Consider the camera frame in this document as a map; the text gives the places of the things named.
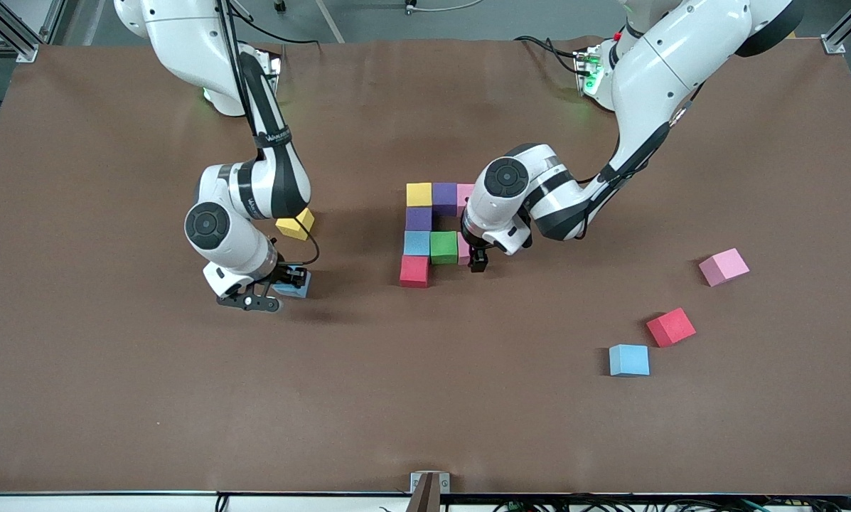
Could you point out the green foam block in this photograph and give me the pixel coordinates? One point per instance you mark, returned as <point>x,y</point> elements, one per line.
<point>443,247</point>

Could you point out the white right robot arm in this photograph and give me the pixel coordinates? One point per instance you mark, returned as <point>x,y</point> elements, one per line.
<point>240,245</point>

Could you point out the metal bracket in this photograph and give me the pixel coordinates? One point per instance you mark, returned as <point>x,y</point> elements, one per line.
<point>443,482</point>

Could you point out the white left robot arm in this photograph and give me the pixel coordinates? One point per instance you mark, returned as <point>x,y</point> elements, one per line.
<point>653,64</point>

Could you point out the yellow foam block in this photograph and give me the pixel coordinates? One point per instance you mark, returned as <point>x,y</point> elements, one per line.
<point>298,226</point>
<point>419,194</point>

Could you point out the blue foam block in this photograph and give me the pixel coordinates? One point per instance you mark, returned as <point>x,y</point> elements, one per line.
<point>628,360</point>
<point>298,290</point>
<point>416,243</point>

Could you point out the grey metal strut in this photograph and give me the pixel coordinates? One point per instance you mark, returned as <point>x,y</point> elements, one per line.
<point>54,21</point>

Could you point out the red foam block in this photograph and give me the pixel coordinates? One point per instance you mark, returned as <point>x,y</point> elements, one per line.
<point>671,327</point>
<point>414,272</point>

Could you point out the pink foam block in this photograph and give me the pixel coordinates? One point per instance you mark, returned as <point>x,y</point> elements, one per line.
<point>463,250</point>
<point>463,195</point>
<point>724,267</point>

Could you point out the brown table cover sheet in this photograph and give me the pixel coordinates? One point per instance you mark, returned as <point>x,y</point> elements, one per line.
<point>112,398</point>

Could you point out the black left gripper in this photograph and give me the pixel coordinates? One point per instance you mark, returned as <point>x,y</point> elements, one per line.
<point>479,257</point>

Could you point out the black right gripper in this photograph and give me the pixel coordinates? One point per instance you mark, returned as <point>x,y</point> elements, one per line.
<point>286,272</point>

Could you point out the purple foam block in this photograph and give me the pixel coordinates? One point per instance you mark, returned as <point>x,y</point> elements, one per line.
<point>445,198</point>
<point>418,219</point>

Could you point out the aluminium frame profile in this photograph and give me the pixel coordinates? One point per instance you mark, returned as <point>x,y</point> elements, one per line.
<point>848,25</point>
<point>6,28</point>

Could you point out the brown camera pole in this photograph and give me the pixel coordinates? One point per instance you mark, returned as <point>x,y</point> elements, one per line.
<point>425,501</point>

